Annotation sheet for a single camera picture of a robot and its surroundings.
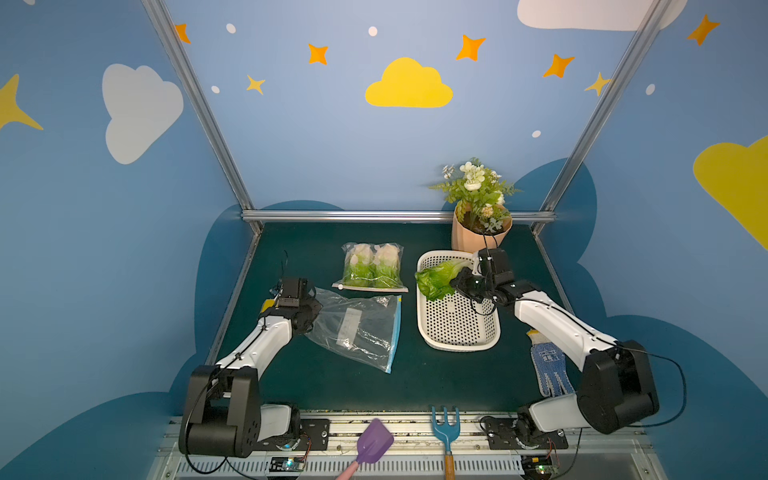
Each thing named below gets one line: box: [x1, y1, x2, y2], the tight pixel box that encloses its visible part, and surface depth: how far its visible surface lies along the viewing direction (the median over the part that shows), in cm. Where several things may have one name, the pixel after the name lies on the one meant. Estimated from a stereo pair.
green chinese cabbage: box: [415, 260, 465, 301], surface depth 90 cm
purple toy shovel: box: [336, 418, 394, 480], surface depth 73 cm
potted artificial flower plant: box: [429, 157, 522, 253], surface depth 100 cm
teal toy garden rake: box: [431, 406, 461, 454], surface depth 76 cm
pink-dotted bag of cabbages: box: [332, 242, 409, 293], surface depth 101 cm
